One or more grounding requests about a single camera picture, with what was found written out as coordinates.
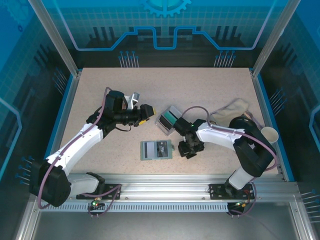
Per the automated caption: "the clear plastic card box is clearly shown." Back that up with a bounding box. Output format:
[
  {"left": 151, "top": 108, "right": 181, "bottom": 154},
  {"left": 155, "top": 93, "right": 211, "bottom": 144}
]
[{"left": 154, "top": 105, "right": 184, "bottom": 137}]

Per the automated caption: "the green card holder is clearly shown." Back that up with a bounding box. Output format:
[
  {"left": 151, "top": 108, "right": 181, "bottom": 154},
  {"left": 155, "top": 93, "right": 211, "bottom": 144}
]
[{"left": 139, "top": 139, "right": 176, "bottom": 161}]

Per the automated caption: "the grey striped card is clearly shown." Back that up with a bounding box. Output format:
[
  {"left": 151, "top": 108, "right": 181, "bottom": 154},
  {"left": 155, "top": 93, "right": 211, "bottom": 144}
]
[
  {"left": 168, "top": 106, "right": 183, "bottom": 118},
  {"left": 144, "top": 141, "right": 158, "bottom": 159}
]

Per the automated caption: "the teal card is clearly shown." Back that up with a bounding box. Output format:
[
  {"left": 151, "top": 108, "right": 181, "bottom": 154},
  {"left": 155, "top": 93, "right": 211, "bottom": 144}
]
[{"left": 161, "top": 111, "right": 177, "bottom": 125}]

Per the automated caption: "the beige cloth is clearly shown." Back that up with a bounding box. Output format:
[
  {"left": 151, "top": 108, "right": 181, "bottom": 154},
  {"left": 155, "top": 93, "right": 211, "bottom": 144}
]
[{"left": 209, "top": 98, "right": 251, "bottom": 126}]

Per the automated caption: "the small LED connector board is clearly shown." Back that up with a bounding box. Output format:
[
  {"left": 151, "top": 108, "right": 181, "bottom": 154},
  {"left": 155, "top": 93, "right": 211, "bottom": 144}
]
[
  {"left": 90, "top": 196, "right": 106, "bottom": 210},
  {"left": 233, "top": 199, "right": 251, "bottom": 209}
]

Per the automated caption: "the white paper cup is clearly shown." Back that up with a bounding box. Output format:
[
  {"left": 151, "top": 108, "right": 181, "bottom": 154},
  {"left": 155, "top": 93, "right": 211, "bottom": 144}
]
[{"left": 260, "top": 126, "right": 279, "bottom": 144}]

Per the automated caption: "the aluminium front rail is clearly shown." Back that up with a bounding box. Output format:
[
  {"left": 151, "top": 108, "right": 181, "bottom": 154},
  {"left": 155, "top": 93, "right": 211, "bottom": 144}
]
[{"left": 32, "top": 173, "right": 300, "bottom": 203}]

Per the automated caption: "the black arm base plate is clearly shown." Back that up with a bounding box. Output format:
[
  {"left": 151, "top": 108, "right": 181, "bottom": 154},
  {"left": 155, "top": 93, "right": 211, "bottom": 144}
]
[
  {"left": 208, "top": 183, "right": 256, "bottom": 200},
  {"left": 76, "top": 183, "right": 123, "bottom": 201}
]

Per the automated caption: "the aluminium side rail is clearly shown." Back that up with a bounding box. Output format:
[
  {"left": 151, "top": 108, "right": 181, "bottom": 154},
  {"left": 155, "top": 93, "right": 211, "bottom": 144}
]
[
  {"left": 249, "top": 69, "right": 287, "bottom": 182},
  {"left": 41, "top": 71, "right": 82, "bottom": 182}
]

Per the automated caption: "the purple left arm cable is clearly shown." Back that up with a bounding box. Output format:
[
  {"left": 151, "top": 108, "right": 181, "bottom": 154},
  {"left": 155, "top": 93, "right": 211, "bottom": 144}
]
[{"left": 37, "top": 86, "right": 123, "bottom": 218}]

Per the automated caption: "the slotted grey cable duct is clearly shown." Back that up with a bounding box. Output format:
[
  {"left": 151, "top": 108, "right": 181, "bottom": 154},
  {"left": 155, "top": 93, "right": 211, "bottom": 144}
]
[{"left": 39, "top": 203, "right": 230, "bottom": 213}]

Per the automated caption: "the aluminium frame post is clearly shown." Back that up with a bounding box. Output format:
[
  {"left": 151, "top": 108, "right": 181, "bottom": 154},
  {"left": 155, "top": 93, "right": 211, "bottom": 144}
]
[
  {"left": 27, "top": 0, "right": 82, "bottom": 76},
  {"left": 251, "top": 0, "right": 302, "bottom": 77}
]

